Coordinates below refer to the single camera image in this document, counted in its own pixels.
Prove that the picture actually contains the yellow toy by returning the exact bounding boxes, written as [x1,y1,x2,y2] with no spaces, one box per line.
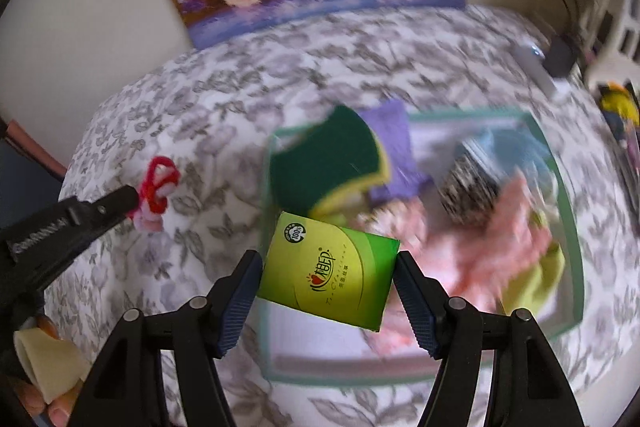
[599,83,640,128]

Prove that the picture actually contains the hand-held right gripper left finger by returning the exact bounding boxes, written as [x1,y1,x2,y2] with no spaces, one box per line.
[67,250,264,427]

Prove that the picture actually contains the black charger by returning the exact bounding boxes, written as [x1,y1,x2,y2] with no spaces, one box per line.
[541,33,579,78]

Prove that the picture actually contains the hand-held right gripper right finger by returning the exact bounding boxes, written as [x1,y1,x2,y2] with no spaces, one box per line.
[394,251,587,427]

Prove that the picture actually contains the green tissue pack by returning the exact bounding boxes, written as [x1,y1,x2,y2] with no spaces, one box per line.
[255,210,402,334]

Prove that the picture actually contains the leopard print scrunchie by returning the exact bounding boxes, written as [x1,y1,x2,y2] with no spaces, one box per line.
[436,151,505,229]

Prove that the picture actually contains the purple wipes packet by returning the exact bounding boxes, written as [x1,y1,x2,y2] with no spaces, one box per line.
[359,100,435,204]

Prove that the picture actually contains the white lattice chair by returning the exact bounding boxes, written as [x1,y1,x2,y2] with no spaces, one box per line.
[581,0,640,94]

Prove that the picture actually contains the teal-edged white shallow box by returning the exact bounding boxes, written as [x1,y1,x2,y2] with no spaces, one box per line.
[259,106,586,392]

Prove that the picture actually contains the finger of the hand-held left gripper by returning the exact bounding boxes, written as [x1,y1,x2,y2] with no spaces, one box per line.
[62,184,142,244]

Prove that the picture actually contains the white power strip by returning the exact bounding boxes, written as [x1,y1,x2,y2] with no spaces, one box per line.
[511,41,572,98]

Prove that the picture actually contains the blue face mask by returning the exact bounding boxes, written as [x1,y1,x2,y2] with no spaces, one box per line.
[472,126,557,198]

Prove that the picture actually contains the green and yellow sponge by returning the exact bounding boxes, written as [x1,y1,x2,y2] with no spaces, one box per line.
[268,104,393,219]

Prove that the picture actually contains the red and pink pipe cleaners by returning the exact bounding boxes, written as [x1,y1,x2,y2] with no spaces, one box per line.
[126,155,182,234]

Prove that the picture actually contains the pink fuzzy sock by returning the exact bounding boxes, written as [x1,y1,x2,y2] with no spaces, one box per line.
[360,177,553,360]

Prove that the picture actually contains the grey floral blanket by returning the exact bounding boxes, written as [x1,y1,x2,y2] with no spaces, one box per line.
[42,2,640,427]

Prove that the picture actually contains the lime green cloth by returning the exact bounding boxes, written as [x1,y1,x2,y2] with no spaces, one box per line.
[499,211,567,319]

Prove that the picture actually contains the dark furniture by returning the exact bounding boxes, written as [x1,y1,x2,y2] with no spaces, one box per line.
[0,114,68,230]

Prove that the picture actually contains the beige stocking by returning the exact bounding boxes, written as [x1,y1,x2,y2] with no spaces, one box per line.
[356,198,427,244]

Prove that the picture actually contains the person's left hand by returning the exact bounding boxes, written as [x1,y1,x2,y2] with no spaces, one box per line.
[12,314,81,427]

